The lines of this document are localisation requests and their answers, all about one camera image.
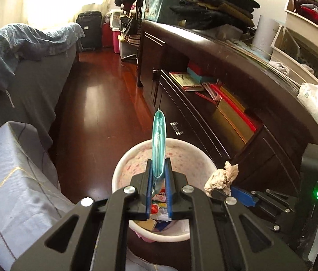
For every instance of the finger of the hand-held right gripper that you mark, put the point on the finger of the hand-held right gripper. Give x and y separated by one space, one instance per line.
277 221
242 196

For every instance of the teal wrapper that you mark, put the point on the teal wrapper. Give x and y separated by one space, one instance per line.
159 135

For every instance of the pink container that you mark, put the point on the pink container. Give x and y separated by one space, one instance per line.
116 41

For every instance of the white container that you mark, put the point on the white container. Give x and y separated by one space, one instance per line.
116 19

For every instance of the large gold box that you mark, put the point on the large gold box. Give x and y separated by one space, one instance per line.
232 121

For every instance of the black suitcase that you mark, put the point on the black suitcase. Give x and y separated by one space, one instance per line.
89 31

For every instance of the small red box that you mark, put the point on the small red box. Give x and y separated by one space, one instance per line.
196 68

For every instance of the white cloth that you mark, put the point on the white cloth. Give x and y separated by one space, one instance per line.
279 67

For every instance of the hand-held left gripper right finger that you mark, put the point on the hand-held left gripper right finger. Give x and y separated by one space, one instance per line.
169 192

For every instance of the teal bag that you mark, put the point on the teal bag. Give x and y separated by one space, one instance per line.
159 0

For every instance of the white floral waste bin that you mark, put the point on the white floral waste bin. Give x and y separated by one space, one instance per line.
136 163

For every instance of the clear storage box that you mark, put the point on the clear storage box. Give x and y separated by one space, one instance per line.
127 49

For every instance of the white paper roll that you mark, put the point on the white paper roll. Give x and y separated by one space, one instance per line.
264 35

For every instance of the teal box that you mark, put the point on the teal box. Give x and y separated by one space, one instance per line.
202 76

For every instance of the brown paper tissue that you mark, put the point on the brown paper tissue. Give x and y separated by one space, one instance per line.
221 179

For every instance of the books on shelf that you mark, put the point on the books on shelf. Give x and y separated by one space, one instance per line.
253 124

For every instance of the dark wooden cabinet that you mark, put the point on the dark wooden cabinet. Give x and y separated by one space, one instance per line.
204 50

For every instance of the grey checked quilt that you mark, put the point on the grey checked quilt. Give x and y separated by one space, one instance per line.
12 180

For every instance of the black handbag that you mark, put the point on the black handbag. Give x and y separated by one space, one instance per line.
129 25

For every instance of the thin red stick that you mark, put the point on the thin red stick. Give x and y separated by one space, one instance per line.
205 96

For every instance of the clear plastic box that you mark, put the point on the clear plastic box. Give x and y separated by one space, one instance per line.
228 33

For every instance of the stack of folded clothes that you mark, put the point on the stack of folded clothes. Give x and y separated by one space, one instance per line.
218 5

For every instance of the red wrapper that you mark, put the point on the red wrapper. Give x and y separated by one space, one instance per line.
155 209

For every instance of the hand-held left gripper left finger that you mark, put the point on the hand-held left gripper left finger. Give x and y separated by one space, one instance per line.
148 192

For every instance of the illustrated book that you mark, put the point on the illustrated book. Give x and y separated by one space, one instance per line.
185 81

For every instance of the bed with grey sheet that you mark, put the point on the bed with grey sheet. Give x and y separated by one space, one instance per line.
32 90

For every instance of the orange gold box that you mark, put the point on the orange gold box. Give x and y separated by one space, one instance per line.
232 98

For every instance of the white storage baskets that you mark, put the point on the white storage baskets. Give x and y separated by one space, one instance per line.
294 42

